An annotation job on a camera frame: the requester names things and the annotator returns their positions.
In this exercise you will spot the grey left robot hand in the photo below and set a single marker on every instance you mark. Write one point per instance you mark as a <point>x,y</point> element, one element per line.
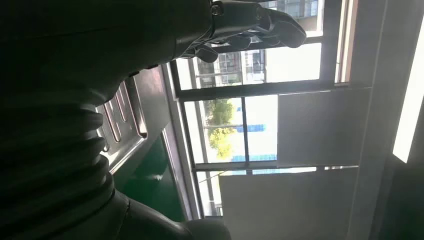
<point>99,39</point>

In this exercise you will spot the green conveyor belt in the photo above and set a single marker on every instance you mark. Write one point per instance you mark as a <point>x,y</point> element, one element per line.
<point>149,185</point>

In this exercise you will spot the steel scale tray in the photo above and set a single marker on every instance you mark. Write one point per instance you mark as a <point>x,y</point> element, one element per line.
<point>127,132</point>

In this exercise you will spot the dark framed window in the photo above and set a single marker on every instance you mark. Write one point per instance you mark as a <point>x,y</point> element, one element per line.
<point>251,88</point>

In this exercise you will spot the ceiling light panel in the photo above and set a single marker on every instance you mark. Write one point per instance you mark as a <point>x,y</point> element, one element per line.
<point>409,109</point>

